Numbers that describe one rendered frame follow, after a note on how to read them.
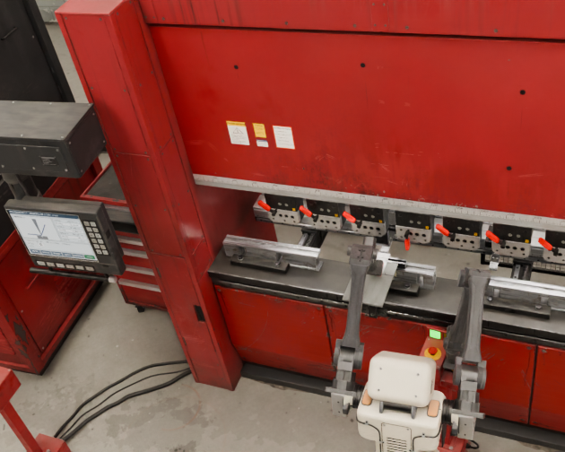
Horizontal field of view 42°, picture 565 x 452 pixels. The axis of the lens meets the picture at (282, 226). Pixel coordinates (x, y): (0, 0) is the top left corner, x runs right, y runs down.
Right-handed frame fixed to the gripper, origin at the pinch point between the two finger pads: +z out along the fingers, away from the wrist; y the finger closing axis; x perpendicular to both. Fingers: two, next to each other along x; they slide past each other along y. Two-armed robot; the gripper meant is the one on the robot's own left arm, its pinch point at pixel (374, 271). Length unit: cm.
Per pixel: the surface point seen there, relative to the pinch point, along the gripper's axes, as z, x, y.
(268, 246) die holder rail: 10, -7, 56
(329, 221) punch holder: -15.0, -15.2, 20.8
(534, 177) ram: -48, -33, -63
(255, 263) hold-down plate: 12, 2, 62
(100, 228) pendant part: -65, 17, 99
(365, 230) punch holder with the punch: -13.6, -14.3, 4.4
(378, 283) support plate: -0.8, 5.4, -3.4
